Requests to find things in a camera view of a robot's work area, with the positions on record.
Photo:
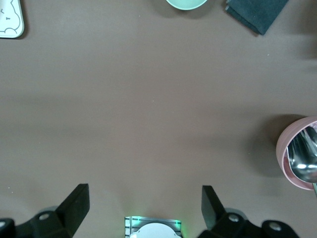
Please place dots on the steel spoon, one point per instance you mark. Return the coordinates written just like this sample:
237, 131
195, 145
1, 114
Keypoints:
304, 168

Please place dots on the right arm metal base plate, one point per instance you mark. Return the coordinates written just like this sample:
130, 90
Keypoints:
127, 223

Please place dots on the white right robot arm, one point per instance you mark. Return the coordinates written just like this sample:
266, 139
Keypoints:
156, 230

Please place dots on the cream bear print tray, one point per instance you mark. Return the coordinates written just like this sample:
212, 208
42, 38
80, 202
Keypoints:
12, 15

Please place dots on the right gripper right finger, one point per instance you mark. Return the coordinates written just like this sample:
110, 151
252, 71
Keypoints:
213, 210

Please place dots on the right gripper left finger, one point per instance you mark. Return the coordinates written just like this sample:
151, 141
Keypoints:
74, 210

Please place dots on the dark grey folded cloth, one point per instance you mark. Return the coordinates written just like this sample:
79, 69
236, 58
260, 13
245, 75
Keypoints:
257, 15

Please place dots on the pink bowl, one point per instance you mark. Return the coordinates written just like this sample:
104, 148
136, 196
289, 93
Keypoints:
284, 138

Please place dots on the pale green bowl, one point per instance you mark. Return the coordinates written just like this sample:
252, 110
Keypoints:
185, 3

